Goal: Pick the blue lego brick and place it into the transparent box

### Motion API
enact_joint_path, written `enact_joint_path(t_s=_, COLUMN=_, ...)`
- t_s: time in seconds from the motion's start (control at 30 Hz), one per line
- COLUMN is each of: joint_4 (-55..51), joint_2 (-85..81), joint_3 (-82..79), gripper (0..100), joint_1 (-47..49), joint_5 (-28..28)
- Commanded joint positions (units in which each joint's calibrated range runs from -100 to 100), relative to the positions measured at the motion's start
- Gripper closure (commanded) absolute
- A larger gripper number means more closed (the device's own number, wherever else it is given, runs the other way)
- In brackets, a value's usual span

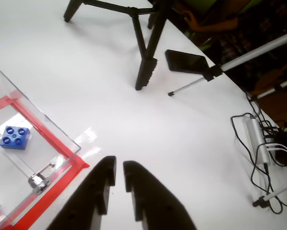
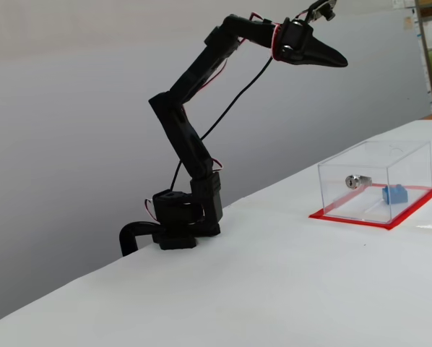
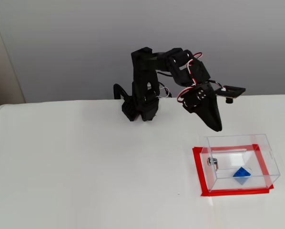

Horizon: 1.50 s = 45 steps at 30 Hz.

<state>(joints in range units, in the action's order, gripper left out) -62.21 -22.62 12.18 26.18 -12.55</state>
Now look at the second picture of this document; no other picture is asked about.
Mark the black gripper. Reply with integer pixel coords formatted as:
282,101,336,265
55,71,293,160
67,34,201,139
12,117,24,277
272,18,349,69

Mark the blue lego brick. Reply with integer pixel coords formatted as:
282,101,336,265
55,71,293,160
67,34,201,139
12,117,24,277
381,184,410,205

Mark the transparent plastic box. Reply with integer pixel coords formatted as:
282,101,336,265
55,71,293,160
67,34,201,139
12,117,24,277
317,140,432,225

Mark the silver cylinder lock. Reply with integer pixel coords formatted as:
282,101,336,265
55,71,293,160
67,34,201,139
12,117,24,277
345,173,373,189

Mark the black table clamp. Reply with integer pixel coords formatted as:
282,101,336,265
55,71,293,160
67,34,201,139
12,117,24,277
118,220,160,258

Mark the black wrist camera board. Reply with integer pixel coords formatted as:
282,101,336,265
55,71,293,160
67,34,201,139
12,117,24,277
303,0,339,23

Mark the grey metal shelf post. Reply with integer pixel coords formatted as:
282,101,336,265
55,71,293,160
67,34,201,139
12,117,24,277
413,0,432,113

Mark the black thin cable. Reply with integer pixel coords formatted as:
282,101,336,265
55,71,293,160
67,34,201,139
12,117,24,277
169,57,277,191

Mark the red tape frame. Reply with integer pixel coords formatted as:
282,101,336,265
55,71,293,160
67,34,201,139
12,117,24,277
308,183,432,231

